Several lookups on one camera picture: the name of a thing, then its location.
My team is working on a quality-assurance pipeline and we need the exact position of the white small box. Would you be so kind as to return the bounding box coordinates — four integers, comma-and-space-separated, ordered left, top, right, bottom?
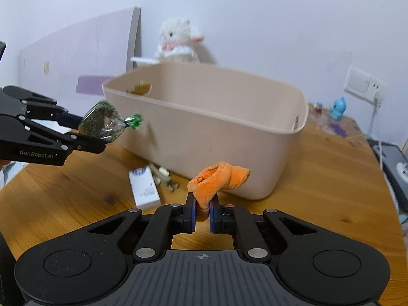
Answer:
129, 166, 161, 210

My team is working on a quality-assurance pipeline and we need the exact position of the green dried goods bag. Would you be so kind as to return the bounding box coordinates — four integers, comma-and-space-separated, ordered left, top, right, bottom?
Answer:
78, 100, 143, 144

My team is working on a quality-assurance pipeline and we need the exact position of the orange cloth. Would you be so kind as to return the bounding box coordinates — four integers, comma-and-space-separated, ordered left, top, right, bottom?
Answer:
187, 161, 250, 222

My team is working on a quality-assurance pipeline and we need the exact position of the flower hair clip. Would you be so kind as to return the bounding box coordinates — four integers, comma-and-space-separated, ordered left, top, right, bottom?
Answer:
149, 162, 179, 193

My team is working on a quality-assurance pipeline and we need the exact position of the white bedding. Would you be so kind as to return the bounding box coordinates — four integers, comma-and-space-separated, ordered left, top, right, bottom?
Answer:
0, 161, 28, 189

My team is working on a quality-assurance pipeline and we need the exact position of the pink purple headboard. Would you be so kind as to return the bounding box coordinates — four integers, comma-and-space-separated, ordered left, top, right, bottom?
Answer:
19, 7, 141, 115

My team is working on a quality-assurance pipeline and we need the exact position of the gold tissue pack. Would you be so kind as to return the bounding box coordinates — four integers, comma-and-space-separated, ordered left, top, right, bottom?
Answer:
126, 56, 161, 96

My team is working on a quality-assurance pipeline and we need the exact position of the beige plastic storage bin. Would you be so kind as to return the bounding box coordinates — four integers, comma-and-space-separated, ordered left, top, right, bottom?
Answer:
102, 63, 309, 200

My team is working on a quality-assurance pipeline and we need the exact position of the small yellow blue toy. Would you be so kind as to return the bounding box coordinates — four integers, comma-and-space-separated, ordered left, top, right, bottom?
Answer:
313, 102, 323, 113

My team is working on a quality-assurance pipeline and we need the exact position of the white plush lamb toy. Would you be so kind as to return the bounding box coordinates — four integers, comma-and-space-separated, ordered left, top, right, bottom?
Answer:
155, 18, 205, 63

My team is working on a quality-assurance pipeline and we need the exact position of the floral table mat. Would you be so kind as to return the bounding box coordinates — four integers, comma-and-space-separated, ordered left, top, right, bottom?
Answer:
306, 104, 365, 142

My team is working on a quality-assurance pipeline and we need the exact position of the blue cartoon figurine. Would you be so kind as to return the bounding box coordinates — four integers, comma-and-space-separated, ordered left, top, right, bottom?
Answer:
330, 97, 347, 120

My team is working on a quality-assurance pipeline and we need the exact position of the dark grey laptop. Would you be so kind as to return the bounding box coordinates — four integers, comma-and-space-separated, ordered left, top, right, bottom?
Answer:
368, 139, 407, 213

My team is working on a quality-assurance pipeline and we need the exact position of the white wall switch socket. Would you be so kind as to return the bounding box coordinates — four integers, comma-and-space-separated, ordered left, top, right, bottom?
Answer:
344, 66, 387, 106

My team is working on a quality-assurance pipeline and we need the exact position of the white power cable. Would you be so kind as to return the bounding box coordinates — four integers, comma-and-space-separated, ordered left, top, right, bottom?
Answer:
368, 92, 385, 167

